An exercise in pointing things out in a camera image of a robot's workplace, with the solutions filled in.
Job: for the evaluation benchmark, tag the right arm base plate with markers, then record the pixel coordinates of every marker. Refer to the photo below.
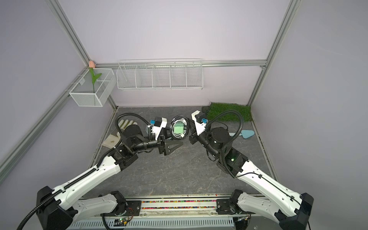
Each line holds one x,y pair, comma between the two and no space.
228,207

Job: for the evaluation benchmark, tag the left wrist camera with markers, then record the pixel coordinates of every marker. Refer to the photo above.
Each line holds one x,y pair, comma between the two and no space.
155,127

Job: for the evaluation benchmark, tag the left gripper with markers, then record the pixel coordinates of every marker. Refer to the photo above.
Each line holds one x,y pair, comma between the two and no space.
163,146

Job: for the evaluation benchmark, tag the teal garden trowel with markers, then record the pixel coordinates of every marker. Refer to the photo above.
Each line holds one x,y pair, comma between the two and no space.
246,134

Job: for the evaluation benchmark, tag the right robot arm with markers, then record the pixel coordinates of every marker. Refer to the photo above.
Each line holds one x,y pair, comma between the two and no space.
289,209

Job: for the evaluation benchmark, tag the artificial pink tulip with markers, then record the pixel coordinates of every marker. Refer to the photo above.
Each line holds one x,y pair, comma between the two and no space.
94,77

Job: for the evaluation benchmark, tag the white mesh box basket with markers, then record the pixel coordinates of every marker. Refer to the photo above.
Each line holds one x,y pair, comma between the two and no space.
82,91

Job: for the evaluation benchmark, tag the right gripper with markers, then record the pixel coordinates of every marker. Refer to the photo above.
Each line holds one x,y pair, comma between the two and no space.
194,138

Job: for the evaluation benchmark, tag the green charger cube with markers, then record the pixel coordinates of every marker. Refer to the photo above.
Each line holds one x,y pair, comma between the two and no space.
179,128

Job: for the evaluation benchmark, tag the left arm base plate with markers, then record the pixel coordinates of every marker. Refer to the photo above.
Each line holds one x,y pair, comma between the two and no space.
132,208

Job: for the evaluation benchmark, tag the beige work glove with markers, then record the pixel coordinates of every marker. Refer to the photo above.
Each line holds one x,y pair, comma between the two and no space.
113,139

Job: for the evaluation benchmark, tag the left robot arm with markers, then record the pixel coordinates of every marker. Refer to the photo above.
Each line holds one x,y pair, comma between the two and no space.
133,140

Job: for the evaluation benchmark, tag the white wire shelf basket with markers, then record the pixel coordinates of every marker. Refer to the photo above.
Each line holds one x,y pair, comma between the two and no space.
157,74

